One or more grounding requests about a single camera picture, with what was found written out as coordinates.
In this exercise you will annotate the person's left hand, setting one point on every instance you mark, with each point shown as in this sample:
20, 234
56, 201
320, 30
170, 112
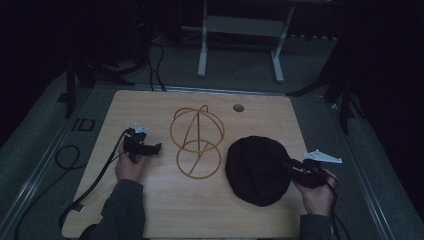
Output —
129, 168

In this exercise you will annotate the person's right hand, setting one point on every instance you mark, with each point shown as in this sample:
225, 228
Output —
316, 198

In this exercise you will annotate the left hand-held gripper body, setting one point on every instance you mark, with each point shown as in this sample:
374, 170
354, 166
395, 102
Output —
137, 141

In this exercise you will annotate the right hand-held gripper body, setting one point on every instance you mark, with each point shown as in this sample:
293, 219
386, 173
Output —
315, 170

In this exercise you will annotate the black hat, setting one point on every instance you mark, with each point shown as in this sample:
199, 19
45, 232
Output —
257, 170

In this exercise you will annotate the black tripod stand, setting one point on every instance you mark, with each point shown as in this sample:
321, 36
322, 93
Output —
336, 86
90, 66

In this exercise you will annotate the grey table grommet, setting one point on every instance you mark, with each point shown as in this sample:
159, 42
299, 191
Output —
238, 107

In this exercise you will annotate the white metal stand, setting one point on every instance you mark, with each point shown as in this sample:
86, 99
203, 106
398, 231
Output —
243, 36

